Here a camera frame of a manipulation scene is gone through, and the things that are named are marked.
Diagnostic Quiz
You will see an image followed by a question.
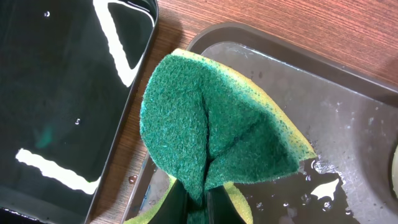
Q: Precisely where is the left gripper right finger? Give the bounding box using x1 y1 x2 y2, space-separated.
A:
206 185 245 224

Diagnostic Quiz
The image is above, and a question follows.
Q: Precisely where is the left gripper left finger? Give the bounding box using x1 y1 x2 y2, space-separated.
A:
149 180 188 224

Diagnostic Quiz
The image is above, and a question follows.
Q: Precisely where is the green yellow sponge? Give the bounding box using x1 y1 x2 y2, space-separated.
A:
131 49 316 223

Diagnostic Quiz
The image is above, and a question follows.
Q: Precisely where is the white plate top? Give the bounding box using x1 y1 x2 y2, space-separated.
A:
390 147 398 197

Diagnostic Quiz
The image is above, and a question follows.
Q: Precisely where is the grey serving tray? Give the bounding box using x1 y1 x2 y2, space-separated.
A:
119 21 398 224

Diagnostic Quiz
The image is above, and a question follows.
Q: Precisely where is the black water tray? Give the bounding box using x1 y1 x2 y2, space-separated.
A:
1 0 159 223

